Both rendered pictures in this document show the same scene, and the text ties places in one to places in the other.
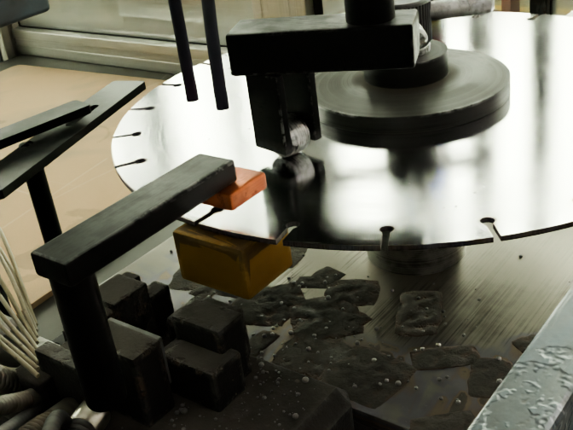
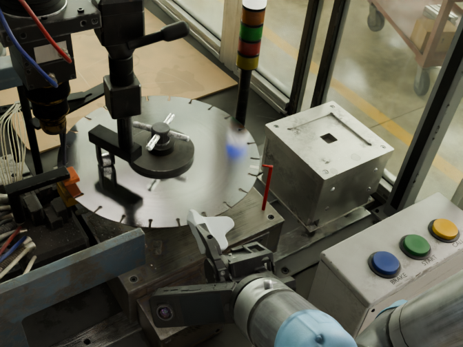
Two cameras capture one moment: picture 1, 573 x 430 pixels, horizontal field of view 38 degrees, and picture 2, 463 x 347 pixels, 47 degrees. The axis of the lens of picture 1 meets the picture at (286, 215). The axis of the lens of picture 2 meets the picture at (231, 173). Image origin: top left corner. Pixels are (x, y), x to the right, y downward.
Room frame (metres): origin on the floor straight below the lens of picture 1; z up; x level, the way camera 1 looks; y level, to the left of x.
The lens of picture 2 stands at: (-0.19, -0.33, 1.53)
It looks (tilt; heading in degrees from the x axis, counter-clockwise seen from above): 42 degrees down; 12
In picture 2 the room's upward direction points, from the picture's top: 7 degrees clockwise
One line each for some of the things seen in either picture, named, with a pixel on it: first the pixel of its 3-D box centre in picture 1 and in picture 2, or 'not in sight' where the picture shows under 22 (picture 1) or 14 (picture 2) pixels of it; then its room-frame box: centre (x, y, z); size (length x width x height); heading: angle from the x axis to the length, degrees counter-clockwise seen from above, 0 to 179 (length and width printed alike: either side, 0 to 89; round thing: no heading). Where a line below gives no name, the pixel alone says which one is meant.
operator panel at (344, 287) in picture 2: not in sight; (394, 269); (0.44, -0.50, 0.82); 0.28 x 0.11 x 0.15; 140
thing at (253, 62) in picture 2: not in sight; (247, 58); (0.74, -0.14, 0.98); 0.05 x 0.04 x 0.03; 50
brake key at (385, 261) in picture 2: not in sight; (384, 264); (0.38, -0.47, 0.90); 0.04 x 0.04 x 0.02
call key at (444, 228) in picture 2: not in sight; (444, 230); (0.48, -0.56, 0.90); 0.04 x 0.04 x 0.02
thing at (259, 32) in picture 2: not in sight; (251, 29); (0.74, -0.14, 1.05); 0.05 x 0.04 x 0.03; 50
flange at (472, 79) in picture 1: (406, 72); (160, 146); (0.44, -0.08, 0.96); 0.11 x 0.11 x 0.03
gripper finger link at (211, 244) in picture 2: not in sight; (211, 252); (0.26, -0.22, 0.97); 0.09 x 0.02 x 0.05; 38
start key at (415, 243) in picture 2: not in sight; (415, 247); (0.43, -0.51, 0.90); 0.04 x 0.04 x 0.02
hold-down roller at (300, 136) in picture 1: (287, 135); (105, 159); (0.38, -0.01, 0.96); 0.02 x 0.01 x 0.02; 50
